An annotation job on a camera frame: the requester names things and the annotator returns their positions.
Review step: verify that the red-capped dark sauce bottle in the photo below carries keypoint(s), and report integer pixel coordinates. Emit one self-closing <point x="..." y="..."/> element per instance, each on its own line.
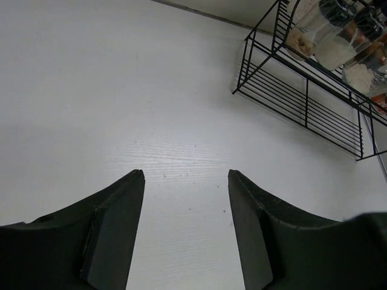
<point x="368" y="25"/>

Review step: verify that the black wire shelf rack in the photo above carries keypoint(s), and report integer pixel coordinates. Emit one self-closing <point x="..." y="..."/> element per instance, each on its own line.
<point x="308" y="94"/>

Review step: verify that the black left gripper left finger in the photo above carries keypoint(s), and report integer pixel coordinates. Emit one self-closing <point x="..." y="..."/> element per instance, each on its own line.
<point x="86" y="245"/>

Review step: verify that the clear glass jar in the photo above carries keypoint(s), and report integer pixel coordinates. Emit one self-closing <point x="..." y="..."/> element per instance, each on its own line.
<point x="366" y="73"/>

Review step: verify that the white-lid spice jar front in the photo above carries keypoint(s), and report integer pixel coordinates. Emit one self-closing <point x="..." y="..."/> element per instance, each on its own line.
<point x="379" y="103"/>

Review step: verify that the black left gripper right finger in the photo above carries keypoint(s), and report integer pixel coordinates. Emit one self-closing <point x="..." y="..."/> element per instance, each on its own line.
<point x="284" y="247"/>

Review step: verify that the black-capped white powder bottle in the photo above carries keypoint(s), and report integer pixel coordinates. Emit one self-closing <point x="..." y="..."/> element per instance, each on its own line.
<point x="339" y="45"/>

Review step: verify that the black-capped brown spice bottle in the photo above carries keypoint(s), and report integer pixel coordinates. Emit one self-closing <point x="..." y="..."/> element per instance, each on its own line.
<point x="300" y="39"/>

